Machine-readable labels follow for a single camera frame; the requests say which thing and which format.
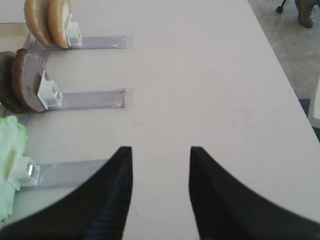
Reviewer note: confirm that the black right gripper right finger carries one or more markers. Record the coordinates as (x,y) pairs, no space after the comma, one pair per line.
(226,209)

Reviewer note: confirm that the olive boot in background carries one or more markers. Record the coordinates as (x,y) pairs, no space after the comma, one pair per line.
(306,10)

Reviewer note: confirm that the front bread slice right rack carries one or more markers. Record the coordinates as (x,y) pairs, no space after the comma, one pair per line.
(59,12)

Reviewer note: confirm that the clear rail bread holder right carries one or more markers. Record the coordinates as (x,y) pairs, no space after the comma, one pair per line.
(75,41)

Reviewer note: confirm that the clear rail patty holder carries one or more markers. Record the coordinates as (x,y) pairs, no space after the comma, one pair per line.
(53,99)

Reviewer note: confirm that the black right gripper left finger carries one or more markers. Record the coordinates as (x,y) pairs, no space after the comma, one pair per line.
(97,210)

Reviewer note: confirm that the green lettuce leaf right rack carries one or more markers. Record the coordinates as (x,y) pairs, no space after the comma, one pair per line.
(13,137)

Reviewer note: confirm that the bread slice rack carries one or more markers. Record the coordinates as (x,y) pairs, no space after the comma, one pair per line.
(59,12)
(36,18)

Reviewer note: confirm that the brown meat patty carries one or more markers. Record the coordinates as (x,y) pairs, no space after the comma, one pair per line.
(27,70)
(7,96)

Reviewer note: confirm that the clear rail lettuce holder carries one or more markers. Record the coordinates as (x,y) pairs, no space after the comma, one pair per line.
(26,175)

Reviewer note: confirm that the rear bread slice right rack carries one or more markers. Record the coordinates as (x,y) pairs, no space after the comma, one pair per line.
(36,18)

